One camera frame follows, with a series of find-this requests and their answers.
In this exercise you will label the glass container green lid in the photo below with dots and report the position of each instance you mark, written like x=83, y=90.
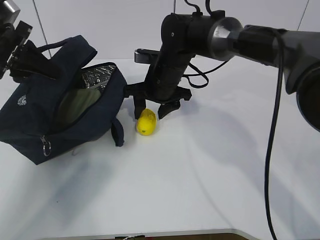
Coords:
x=74, y=103

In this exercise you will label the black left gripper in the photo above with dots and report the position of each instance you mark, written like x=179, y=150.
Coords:
x=27, y=59

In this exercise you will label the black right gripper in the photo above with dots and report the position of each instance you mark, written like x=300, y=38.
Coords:
x=160, y=86

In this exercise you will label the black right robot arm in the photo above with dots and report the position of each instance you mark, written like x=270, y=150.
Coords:
x=295, y=53

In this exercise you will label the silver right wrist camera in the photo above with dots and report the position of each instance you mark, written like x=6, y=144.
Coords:
x=145, y=56

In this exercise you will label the navy blue lunch bag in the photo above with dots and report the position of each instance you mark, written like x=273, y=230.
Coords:
x=45, y=118

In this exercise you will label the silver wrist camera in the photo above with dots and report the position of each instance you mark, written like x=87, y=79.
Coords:
x=145, y=56
x=9, y=11

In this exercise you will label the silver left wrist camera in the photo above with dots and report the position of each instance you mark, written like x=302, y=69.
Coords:
x=9, y=11

